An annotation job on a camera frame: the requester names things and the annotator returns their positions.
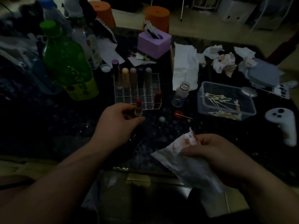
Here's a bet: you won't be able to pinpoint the dark red lipstick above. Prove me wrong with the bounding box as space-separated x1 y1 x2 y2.
154 91 162 108

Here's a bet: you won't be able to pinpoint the clear bottle with blue cap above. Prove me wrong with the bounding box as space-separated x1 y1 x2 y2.
38 0 72 35

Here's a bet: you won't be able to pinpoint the pink capped lipstick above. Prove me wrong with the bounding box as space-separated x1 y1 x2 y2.
130 67 137 89

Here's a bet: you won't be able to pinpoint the person's left hand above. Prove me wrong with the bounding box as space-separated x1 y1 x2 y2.
90 103 146 154

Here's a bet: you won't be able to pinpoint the purple tissue box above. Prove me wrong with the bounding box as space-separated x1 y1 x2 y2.
137 28 172 59

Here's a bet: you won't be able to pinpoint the white storage box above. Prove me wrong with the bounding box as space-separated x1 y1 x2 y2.
221 0 258 24

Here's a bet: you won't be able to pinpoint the pile of cotton swabs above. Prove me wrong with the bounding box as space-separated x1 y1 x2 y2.
203 92 242 121

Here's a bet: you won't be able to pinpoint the clear bottle with white label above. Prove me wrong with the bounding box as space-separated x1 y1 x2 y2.
70 16 103 70

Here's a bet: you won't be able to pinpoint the white makeup palette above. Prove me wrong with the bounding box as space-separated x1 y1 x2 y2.
252 81 299 100

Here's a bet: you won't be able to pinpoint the green plastic drink bottle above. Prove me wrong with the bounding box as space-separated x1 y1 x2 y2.
39 20 99 101

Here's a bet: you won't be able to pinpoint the red lipstick silver base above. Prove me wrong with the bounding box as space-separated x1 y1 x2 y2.
134 98 143 117

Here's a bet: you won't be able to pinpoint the white handheld controller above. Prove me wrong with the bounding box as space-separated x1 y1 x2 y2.
265 107 298 147

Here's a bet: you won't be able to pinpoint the clear acrylic lipstick organizer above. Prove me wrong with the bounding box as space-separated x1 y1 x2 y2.
114 73 162 111

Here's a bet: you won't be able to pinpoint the flat white tissue sheet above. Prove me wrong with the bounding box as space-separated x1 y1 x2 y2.
172 42 199 91

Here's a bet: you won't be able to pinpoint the person's right forearm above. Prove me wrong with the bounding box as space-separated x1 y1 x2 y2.
239 170 299 224

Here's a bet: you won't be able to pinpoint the white paper with scraps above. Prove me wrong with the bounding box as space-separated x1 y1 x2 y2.
127 52 157 67

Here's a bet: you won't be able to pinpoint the clear round bottle cap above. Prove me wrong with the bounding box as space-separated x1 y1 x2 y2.
171 96 185 107

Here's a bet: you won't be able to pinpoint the white wire rack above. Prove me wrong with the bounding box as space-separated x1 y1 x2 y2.
252 0 295 31

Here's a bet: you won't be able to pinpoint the purple capped lipstick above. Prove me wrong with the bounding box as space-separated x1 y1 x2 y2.
112 59 122 89

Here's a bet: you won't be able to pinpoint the white paper sheets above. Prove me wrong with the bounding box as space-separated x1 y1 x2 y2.
96 37 126 66

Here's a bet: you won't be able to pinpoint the orange plastic stool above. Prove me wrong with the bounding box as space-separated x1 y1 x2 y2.
143 6 170 33
89 1 116 29

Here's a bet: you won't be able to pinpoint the crumpled plastic bag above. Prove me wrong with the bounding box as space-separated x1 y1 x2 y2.
0 20 50 95

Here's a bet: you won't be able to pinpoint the silver oval compact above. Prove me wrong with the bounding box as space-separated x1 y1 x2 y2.
241 86 258 98

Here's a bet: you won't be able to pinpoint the clear plastic rectangular container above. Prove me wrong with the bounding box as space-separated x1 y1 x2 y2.
197 81 257 121

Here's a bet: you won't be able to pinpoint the person's right hand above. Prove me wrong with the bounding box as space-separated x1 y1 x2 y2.
182 134 256 187

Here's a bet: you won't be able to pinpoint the yellow capped lipstick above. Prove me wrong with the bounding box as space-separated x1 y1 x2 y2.
121 68 130 89

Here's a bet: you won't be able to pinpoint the crumpled red stained tissue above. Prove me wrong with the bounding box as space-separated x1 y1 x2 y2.
212 52 238 78

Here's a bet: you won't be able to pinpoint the dark capped lipstick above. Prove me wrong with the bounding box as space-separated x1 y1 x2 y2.
138 67 145 89

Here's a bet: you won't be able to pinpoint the red stained white tissue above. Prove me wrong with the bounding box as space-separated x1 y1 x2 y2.
151 127 226 197

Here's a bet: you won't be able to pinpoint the person's left forearm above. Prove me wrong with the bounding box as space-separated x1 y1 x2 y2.
0 138 110 224

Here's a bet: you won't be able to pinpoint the small clear glass bottle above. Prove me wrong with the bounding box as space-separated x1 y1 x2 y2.
175 82 191 99

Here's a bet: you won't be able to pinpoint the mauve capped lipstick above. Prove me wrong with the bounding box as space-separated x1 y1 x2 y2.
145 67 153 89

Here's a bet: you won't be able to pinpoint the crumpled white tissue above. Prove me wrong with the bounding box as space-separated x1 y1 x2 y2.
202 45 224 60
234 46 256 73

